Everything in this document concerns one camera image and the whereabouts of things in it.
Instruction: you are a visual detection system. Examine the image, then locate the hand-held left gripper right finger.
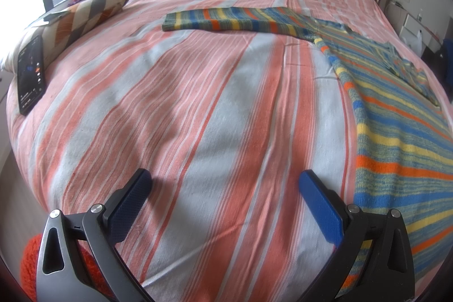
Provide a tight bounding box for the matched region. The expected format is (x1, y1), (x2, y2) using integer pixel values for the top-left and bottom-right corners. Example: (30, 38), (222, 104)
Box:
(298, 170), (415, 302)

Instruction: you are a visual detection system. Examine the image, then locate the smartphone in grey case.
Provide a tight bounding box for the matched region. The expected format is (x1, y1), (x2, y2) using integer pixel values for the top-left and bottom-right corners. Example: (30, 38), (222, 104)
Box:
(33, 11), (67, 26)

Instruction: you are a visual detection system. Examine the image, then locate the bed with pink striped cover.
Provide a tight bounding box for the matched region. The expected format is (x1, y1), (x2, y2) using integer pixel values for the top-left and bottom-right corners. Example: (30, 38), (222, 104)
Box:
(6, 0), (453, 302)

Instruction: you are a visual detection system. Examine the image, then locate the striped pillow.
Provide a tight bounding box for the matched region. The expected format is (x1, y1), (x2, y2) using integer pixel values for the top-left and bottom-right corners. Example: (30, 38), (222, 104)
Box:
(0, 0), (131, 71)

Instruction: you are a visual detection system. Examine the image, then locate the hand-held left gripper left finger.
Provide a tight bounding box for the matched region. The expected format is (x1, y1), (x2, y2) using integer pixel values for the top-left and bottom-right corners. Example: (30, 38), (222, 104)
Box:
(35, 168), (153, 302)

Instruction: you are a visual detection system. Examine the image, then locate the striped knit sweater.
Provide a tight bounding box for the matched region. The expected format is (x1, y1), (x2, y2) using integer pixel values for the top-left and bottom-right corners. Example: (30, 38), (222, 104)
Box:
(162, 7), (453, 299)

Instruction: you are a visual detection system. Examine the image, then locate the black smartphone with lit screen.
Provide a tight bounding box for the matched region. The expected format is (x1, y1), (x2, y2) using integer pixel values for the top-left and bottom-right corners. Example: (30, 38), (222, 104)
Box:
(17, 35), (47, 117)

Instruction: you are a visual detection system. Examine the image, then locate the white plastic bag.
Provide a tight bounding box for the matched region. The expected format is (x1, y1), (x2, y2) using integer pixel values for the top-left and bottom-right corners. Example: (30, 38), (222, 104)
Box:
(401, 14), (426, 55)

